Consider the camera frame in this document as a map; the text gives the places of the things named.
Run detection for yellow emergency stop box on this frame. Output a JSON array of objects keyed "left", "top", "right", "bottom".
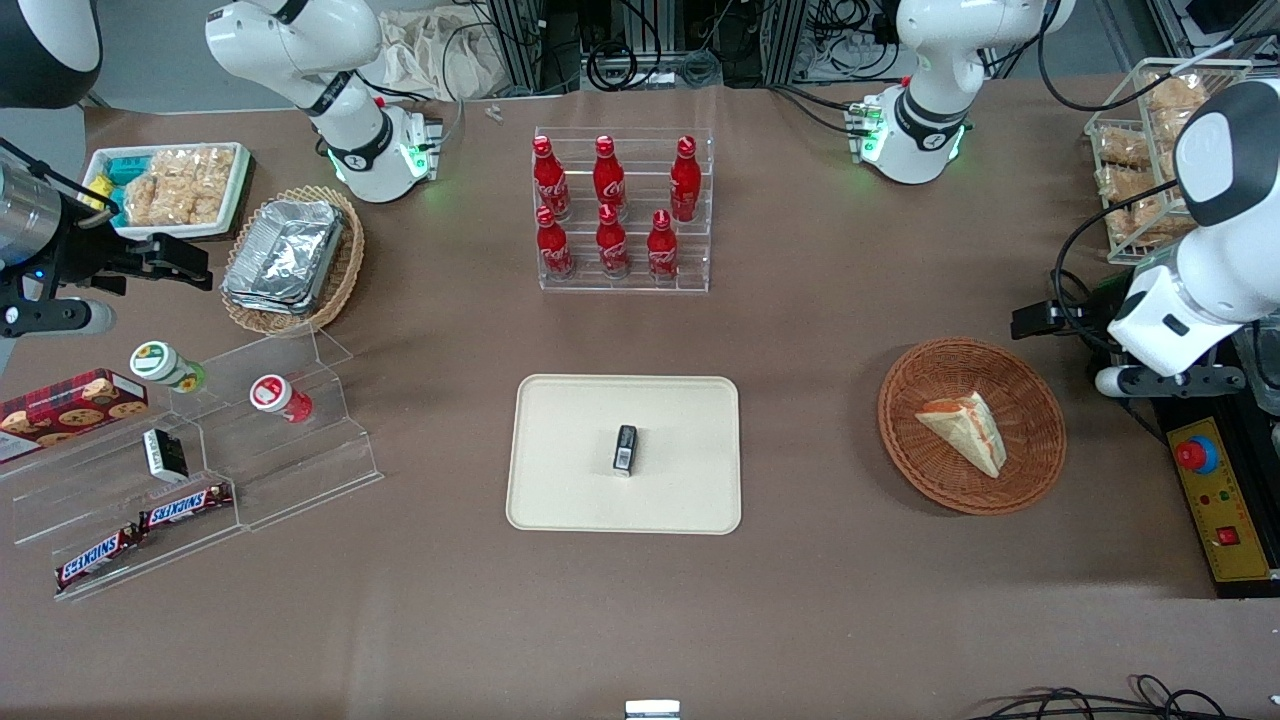
[{"left": 1167, "top": 417, "right": 1274, "bottom": 584}]

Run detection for white wire basket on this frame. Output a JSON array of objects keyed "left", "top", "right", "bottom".
[{"left": 1084, "top": 57, "right": 1253, "bottom": 267}]

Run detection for black coiled cable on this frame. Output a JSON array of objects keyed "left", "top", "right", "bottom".
[{"left": 586, "top": 42, "right": 639, "bottom": 91}]

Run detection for clear acrylic stepped stand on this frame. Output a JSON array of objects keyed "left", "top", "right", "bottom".
[{"left": 0, "top": 327, "right": 385, "bottom": 603}]

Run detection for clear acrylic bottle rack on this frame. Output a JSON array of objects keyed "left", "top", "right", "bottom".
[{"left": 532, "top": 126, "right": 715, "bottom": 295}]

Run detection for rice cracker bag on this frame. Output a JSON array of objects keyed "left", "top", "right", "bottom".
[{"left": 124, "top": 146, "right": 237, "bottom": 227}]

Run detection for black floor cables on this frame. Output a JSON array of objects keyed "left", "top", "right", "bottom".
[{"left": 968, "top": 674, "right": 1257, "bottom": 720}]

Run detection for light wicker basket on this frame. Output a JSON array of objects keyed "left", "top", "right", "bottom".
[{"left": 219, "top": 184, "right": 366, "bottom": 337}]

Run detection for aluminium foil containers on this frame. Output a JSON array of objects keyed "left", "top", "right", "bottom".
[{"left": 221, "top": 199, "right": 347, "bottom": 317}]

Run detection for cream plastic tray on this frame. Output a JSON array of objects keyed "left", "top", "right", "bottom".
[{"left": 505, "top": 374, "right": 743, "bottom": 536}]

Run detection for triangle sandwich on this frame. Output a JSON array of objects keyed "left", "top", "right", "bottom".
[{"left": 914, "top": 391, "right": 1008, "bottom": 480}]

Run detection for black table cable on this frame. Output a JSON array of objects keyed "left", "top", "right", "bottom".
[{"left": 1049, "top": 266, "right": 1113, "bottom": 353}]

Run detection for black appliance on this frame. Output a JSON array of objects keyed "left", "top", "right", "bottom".
[{"left": 1098, "top": 270, "right": 1280, "bottom": 601}]

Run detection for green sunflower-lid cup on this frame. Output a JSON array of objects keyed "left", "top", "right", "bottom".
[{"left": 129, "top": 340, "right": 207, "bottom": 394}]

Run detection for brown wicker basket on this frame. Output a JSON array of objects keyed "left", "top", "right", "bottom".
[{"left": 877, "top": 337, "right": 1068, "bottom": 517}]

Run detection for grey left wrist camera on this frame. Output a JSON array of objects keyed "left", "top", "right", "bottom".
[{"left": 1094, "top": 363, "right": 1247, "bottom": 398}]

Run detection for aluminium frame post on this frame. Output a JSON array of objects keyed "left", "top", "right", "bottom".
[{"left": 488, "top": 0, "right": 583, "bottom": 93}]

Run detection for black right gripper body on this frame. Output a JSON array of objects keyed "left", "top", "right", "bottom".
[{"left": 20, "top": 212, "right": 157, "bottom": 301}]

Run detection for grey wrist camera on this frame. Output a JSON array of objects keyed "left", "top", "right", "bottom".
[
  {"left": 1094, "top": 363, "right": 1247, "bottom": 398},
  {"left": 0, "top": 298, "right": 117, "bottom": 338}
]

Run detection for Snickers bar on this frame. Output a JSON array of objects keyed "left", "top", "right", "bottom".
[
  {"left": 139, "top": 483, "right": 234, "bottom": 532},
  {"left": 54, "top": 524, "right": 144, "bottom": 592}
]

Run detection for fried snack bag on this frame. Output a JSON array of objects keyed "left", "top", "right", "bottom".
[
  {"left": 1150, "top": 108, "right": 1193, "bottom": 151},
  {"left": 1108, "top": 196, "right": 1197, "bottom": 248},
  {"left": 1144, "top": 76, "right": 1208, "bottom": 114},
  {"left": 1097, "top": 164, "right": 1163, "bottom": 205},
  {"left": 1095, "top": 129, "right": 1153, "bottom": 167}
]

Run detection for white plastic bin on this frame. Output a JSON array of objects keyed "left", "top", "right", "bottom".
[{"left": 79, "top": 141, "right": 252, "bottom": 242}]

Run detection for metal pan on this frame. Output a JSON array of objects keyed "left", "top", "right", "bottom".
[{"left": 1236, "top": 328, "right": 1280, "bottom": 417}]

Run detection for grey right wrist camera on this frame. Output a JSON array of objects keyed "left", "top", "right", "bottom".
[{"left": 0, "top": 298, "right": 117, "bottom": 338}]

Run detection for red cola bottle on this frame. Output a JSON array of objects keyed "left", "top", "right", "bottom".
[
  {"left": 646, "top": 209, "right": 681, "bottom": 282},
  {"left": 595, "top": 202, "right": 631, "bottom": 279},
  {"left": 532, "top": 135, "right": 572, "bottom": 222},
  {"left": 535, "top": 205, "right": 576, "bottom": 282},
  {"left": 669, "top": 135, "right": 703, "bottom": 224},
  {"left": 592, "top": 135, "right": 628, "bottom": 215}
]

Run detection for red cookie box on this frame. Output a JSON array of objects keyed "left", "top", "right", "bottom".
[{"left": 0, "top": 368, "right": 150, "bottom": 464}]

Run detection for red white-lid cup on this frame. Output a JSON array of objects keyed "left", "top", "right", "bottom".
[{"left": 249, "top": 374, "right": 314, "bottom": 424}]

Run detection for small black white pack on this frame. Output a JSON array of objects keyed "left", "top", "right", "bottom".
[{"left": 142, "top": 428, "right": 190, "bottom": 484}]

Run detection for beige cloth bag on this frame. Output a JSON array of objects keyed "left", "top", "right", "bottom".
[{"left": 378, "top": 8, "right": 513, "bottom": 102}]

